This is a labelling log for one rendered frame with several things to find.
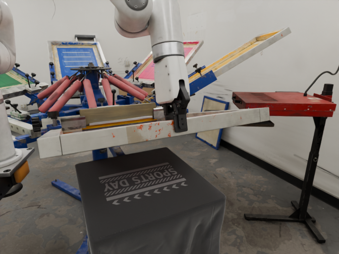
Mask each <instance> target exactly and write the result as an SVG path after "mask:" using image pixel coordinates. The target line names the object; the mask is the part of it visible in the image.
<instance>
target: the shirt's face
mask: <svg viewBox="0 0 339 254"><path fill-rule="evenodd" d="M164 162H168V163H169V164H170V165H171V166H172V167H173V168H174V169H175V170H176V171H177V172H178V173H179V174H180V175H181V176H182V177H184V178H185V179H186V180H187V181H188V182H189V183H190V184H191V185H188V186H185V187H181V188H178V189H174V190H170V191H167V192H163V193H160V194H156V195H153V196H149V197H145V198H142V199H138V200H134V201H131V202H127V203H124V204H120V205H116V206H113V207H109V205H108V202H107V200H106V197H105V194H104V191H103V189H102V186H101V183H100V180H99V178H98V177H99V176H103V175H108V174H112V173H117V172H122V171H126V170H131V169H135V168H140V167H145V166H149V165H154V164H158V163H164ZM77 169H78V174H79V178H80V184H81V189H82V193H83V198H84V203H85V208H86V213H87V218H88V223H89V227H90V232H91V237H92V238H94V239H98V238H101V237H104V236H107V235H110V234H113V233H116V232H119V231H122V230H125V229H129V228H132V227H135V226H138V225H141V224H144V223H147V222H150V221H153V220H156V219H159V218H162V217H165V216H168V215H171V214H174V213H178V212H181V211H184V210H187V209H190V208H193V207H196V206H199V205H203V204H206V203H209V202H212V201H215V200H218V199H221V198H223V197H224V194H222V193H221V192H220V191H219V190H218V189H216V188H215V187H214V186H213V185H211V184H210V183H209V182H208V181H207V180H205V179H204V178H203V177H202V176H201V175H200V174H198V173H197V172H196V171H195V170H193V169H192V168H191V167H190V166H189V165H187V164H186V163H185V162H184V161H183V160H181V159H180V158H179V157H178V156H177V155H175V154H174V153H173V152H172V151H171V150H169V149H168V148H167V147H164V148H159V149H154V150H148V151H143V152H138V153H132V154H127V155H122V156H116V157H111V158H105V159H100V160H95V161H89V162H84V163H79V164H77Z"/></svg>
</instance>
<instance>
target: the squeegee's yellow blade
mask: <svg viewBox="0 0 339 254"><path fill-rule="evenodd" d="M151 120H157V119H153V118H146V119H138V120H130V121H122V122H114V123H106V124H98V125H89V126H86V128H83V130H85V129H92V128H100V127H105V126H112V125H121V124H128V123H136V122H144V121H151Z"/></svg>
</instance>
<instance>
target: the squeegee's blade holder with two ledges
mask: <svg viewBox="0 0 339 254"><path fill-rule="evenodd" d="M146 118H152V116H145V117H137V118H128V119H120V120H111V121H103V122H95V123H89V125H98V124H106V123H114V122H122V121H130V120H138V119H146Z"/></svg>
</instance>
